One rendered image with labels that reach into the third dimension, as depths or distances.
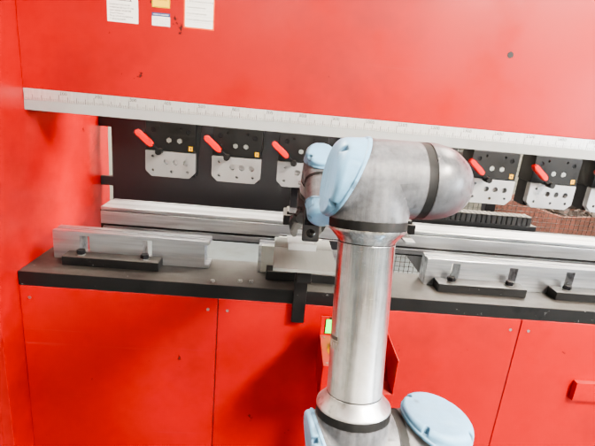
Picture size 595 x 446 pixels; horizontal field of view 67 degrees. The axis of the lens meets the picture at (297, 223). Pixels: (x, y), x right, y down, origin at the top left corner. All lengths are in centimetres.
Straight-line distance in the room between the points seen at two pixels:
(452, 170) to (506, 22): 91
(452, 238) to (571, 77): 68
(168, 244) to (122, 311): 25
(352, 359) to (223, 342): 86
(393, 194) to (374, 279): 12
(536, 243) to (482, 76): 79
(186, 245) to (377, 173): 98
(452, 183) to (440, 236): 118
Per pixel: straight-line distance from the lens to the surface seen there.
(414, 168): 63
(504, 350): 166
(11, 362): 165
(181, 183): 200
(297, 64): 137
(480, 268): 163
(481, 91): 149
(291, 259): 128
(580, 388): 185
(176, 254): 152
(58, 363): 168
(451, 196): 66
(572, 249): 208
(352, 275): 65
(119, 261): 152
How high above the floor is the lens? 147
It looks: 17 degrees down
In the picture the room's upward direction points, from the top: 5 degrees clockwise
